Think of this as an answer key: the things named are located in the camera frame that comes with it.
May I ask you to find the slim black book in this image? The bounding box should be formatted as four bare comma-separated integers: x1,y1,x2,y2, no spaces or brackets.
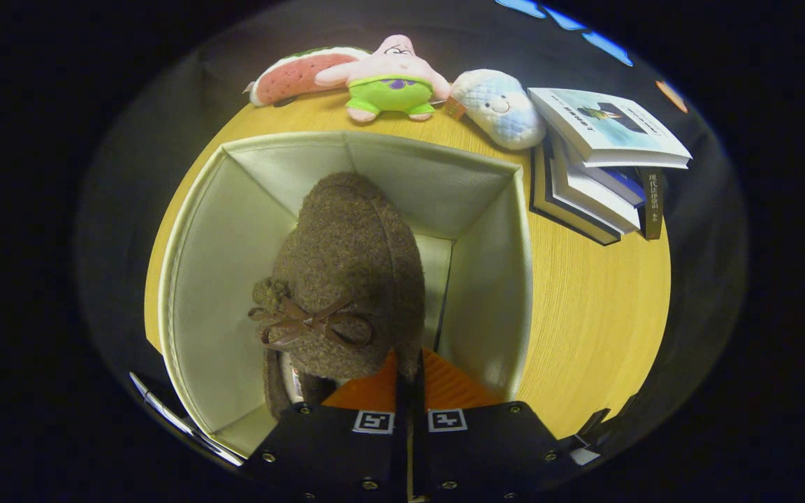
638,168,666,241

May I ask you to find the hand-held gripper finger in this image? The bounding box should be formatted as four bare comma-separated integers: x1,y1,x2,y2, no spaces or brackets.
242,347,410,503
413,347,581,503

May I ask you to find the dark blue cover book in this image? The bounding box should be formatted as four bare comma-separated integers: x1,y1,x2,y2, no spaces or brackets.
600,164,648,207

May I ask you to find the brown fuzzy shoe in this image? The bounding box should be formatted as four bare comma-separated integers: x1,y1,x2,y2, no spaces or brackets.
247,173,427,421

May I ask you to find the pale blue cover book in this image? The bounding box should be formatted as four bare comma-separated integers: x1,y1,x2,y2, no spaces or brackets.
528,87,693,170

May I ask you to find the white blue cloud plush toy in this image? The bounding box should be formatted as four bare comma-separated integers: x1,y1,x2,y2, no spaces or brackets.
450,68,547,152

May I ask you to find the thick black cover book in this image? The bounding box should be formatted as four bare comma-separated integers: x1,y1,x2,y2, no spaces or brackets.
530,143,623,247

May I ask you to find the thick white book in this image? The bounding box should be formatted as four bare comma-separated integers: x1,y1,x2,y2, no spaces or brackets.
551,136,643,235

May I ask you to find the watermelon slice plush toy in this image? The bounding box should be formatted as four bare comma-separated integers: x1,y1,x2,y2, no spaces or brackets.
245,46,372,108

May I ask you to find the pink starfish plush toy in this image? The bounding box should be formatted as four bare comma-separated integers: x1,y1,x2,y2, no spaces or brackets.
315,35,452,124

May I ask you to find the grey fabric storage box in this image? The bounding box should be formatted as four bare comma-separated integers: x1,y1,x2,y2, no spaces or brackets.
129,131,535,467

